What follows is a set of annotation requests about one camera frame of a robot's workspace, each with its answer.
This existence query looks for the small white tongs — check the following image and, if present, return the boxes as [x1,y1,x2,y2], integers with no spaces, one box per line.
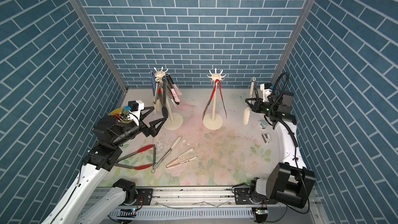
[166,147,198,169]

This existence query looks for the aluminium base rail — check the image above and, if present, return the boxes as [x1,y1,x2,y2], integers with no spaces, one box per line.
[83,186,321,220]

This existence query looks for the blue cream tongs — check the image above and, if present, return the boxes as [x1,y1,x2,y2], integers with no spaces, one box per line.
[150,71,157,96]

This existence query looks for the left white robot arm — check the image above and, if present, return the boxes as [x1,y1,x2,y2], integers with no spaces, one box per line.
[43,101,169,224]

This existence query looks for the black steel tongs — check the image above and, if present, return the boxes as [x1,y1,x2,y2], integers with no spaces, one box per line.
[161,76,174,122]

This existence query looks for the red tipped steel tongs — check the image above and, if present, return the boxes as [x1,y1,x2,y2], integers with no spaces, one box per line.
[115,144,154,171]

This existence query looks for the steel tongs white tips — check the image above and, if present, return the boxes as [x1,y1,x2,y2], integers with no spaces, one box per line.
[151,136,182,174]

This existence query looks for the steel tongs cream ends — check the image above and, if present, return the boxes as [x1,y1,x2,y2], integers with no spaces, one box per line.
[242,77,260,126]

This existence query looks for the small grey clip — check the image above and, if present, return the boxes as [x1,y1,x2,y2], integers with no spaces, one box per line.
[261,133,271,144]

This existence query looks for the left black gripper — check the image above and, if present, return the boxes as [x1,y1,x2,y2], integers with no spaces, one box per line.
[111,106,165,148]

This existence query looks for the steel tongs cream tips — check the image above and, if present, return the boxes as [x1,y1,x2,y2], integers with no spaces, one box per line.
[153,78,162,105]

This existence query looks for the small white clip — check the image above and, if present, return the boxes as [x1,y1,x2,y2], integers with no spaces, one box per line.
[259,120,268,130]

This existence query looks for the yellow cup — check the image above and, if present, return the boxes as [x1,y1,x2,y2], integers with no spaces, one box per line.
[109,108,127,123]

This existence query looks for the cream utensil rack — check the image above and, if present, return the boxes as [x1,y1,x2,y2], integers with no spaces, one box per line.
[150,67,183,131]
[202,68,228,130]

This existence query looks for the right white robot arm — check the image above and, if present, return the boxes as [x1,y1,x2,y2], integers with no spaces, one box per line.
[243,72,316,213]

